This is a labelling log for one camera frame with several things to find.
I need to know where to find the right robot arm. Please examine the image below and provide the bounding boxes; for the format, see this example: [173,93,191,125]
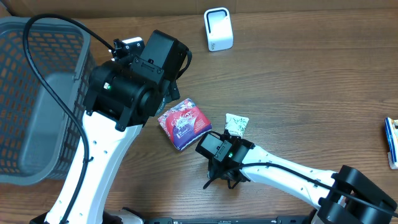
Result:
[195,131,397,224]

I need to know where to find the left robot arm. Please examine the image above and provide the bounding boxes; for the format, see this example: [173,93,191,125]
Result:
[34,30,192,223]

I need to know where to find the white cream tube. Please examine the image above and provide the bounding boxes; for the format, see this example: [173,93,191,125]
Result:
[225,113,249,138]

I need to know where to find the grey plastic shopping basket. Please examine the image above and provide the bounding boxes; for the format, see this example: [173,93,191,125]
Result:
[1,17,95,185]

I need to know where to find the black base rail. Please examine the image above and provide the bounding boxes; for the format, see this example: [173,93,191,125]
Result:
[144,215,309,224]

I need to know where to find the red purple pad pack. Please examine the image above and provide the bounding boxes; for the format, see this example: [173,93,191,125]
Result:
[158,98,212,151]

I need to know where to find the white barcode scanner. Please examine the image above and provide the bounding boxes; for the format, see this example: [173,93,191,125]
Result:
[203,7,234,52]

